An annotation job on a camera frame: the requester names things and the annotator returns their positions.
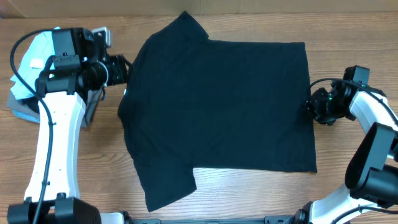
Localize folded grey shirt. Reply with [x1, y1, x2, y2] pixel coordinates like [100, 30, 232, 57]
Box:
[7, 90, 101, 128]

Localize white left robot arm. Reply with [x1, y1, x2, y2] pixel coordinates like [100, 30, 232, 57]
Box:
[7, 27, 132, 223]

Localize folded black shirt in stack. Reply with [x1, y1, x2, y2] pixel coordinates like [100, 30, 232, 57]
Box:
[22, 97, 39, 113]

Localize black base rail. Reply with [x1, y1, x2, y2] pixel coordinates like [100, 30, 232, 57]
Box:
[125, 215, 294, 224]

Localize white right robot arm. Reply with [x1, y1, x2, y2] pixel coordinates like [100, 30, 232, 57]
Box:
[287, 65, 397, 223]

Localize folded light blue shirt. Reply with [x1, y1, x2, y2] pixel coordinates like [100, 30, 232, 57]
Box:
[10, 31, 55, 100]

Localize black t-shirt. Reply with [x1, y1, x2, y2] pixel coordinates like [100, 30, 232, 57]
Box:
[118, 12, 317, 212]

